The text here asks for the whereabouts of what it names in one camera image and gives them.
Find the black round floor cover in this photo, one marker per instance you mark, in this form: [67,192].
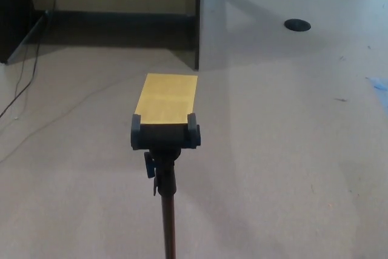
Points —
[297,25]

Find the yellow paper sheet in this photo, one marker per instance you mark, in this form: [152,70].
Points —
[166,98]

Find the black tripod with phone holder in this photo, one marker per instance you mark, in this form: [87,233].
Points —
[165,140]

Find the dark wooden desk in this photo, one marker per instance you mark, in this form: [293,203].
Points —
[12,13]

